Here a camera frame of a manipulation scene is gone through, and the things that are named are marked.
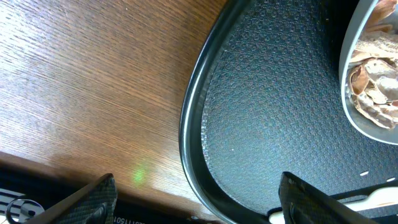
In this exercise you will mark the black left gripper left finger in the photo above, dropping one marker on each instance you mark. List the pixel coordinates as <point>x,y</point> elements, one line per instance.
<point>92,204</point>

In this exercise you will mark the grey plate with food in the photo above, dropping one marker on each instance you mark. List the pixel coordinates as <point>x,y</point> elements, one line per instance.
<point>368,70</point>

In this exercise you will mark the white plastic fork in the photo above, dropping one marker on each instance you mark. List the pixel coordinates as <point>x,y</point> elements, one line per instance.
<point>382,197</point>

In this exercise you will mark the round black serving tray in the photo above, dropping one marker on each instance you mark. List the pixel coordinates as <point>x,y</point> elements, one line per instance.
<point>265,98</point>

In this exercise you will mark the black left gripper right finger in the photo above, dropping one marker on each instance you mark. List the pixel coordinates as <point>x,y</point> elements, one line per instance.
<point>302,203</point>

